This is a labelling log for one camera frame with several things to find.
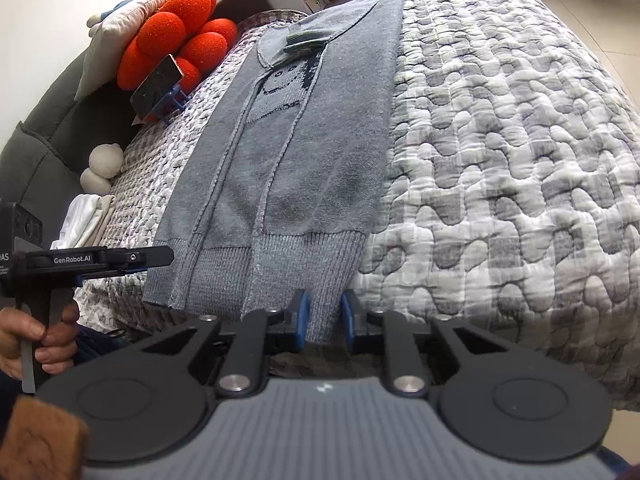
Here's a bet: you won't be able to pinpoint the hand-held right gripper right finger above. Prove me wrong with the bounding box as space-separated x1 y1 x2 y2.
340 291 506 397

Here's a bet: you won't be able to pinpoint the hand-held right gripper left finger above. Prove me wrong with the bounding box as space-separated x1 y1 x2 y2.
132 290 311 397

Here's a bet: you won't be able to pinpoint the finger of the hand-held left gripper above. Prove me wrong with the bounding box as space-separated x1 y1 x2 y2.
75 246 176 286

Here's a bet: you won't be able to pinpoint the grey knitted sweater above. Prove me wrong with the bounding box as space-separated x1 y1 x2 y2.
142 0 408 346

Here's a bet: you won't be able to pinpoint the folded white clothes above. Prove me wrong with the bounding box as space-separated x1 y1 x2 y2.
50 192 118 251

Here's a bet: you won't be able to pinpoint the person's left hand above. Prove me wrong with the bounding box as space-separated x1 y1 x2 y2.
0 306 81 378

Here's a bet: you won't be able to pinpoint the grey bed headboard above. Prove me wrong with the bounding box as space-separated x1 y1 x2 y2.
0 0 311 241

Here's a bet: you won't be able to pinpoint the blue phone stand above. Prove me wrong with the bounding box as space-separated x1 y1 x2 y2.
150 85 188 126

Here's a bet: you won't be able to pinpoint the smartphone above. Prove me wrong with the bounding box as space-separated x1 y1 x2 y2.
130 55 185 121

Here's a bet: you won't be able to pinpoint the white pillow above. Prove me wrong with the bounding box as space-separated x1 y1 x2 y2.
75 0 201 103

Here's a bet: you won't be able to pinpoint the grey checkered quilted bedspread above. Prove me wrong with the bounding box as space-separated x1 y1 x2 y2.
80 0 640 411

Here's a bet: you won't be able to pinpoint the orange pumpkin cushion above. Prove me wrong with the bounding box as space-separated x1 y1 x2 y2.
117 0 239 93

